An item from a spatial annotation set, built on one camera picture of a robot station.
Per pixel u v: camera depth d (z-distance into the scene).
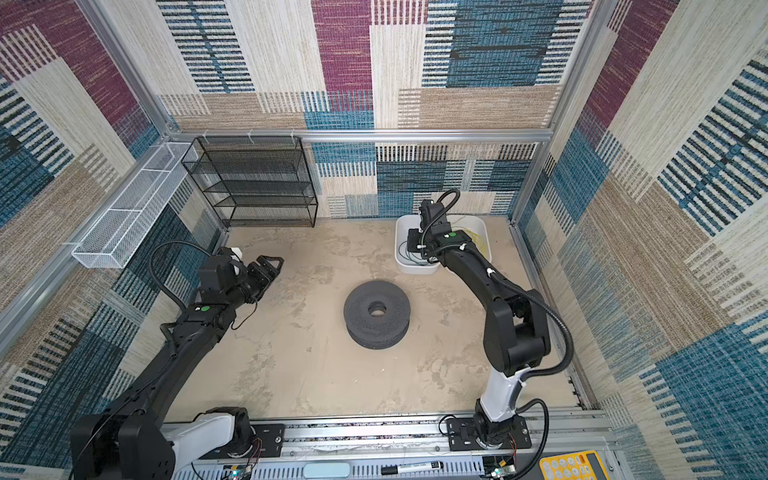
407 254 0.83
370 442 0.74
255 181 1.10
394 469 0.69
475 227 1.11
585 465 0.69
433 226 0.69
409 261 1.05
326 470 0.68
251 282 0.70
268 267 0.73
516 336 0.48
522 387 0.52
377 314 0.94
